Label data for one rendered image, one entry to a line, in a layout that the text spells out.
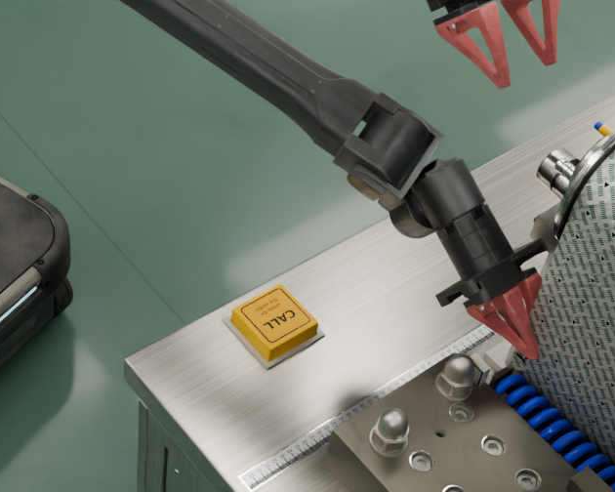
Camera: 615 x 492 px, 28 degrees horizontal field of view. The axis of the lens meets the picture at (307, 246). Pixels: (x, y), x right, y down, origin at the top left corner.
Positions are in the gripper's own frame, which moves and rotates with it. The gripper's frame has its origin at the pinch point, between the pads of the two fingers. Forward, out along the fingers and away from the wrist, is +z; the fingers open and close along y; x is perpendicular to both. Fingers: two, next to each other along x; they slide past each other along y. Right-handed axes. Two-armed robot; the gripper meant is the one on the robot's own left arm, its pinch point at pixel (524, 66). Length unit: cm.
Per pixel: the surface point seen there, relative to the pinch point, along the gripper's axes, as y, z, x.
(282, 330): 16.3, 16.9, -34.0
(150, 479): 32, 28, -50
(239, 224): -44, 16, -157
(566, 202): 6.0, 11.5, 5.3
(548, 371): 5.3, 27.7, -7.3
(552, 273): 5.2, 18.0, -1.2
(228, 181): -49, 7, -165
